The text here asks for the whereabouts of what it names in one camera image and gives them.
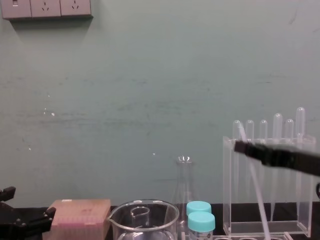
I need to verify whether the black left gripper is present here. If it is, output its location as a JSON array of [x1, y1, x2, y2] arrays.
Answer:
[[0, 186, 57, 240]]

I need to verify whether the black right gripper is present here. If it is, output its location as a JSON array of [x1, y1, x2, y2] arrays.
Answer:
[[234, 140, 320, 179]]

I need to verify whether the clear plastic dropper pipette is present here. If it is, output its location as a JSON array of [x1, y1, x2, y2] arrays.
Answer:
[[245, 119, 255, 196], [259, 119, 268, 196]]

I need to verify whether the clear acrylic pipette rack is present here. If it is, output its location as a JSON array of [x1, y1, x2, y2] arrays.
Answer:
[[222, 135, 317, 237]]

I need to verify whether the pink pipette tip box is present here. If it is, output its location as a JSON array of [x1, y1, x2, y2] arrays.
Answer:
[[41, 198, 112, 240]]

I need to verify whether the glass conical flask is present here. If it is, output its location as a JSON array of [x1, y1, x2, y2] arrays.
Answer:
[[171, 155, 195, 240]]

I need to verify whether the vial with teal cap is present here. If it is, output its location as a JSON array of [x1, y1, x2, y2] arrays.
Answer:
[[185, 200, 212, 218], [187, 211, 216, 240]]

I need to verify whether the clear plastic tube rack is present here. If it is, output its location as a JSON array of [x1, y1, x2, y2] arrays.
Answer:
[[181, 231, 292, 240]]

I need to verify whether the large glass beaker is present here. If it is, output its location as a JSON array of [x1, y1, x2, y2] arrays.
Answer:
[[107, 198, 181, 240]]

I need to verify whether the small glass beaker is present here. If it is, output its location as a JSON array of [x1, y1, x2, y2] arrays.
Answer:
[[130, 206, 151, 229]]

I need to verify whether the grey wall socket panel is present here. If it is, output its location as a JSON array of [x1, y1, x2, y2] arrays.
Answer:
[[0, 0, 94, 21]]

